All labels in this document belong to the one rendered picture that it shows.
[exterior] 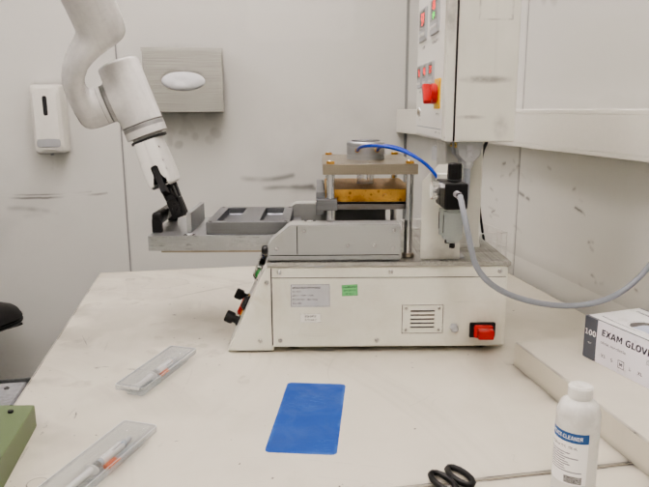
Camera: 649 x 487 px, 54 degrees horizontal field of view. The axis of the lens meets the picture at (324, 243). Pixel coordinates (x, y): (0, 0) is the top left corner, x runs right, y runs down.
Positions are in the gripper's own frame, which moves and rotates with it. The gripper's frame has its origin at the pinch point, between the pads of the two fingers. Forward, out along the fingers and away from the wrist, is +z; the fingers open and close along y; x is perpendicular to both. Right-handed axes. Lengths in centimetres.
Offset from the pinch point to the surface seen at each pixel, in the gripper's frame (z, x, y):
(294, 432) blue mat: 33, 16, 48
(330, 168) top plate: 2.2, 33.3, 13.3
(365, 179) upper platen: 7.8, 39.1, 1.6
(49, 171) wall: -23, -75, -125
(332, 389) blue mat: 35, 21, 34
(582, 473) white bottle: 41, 50, 67
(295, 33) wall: -41, 36, -142
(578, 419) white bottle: 34, 51, 67
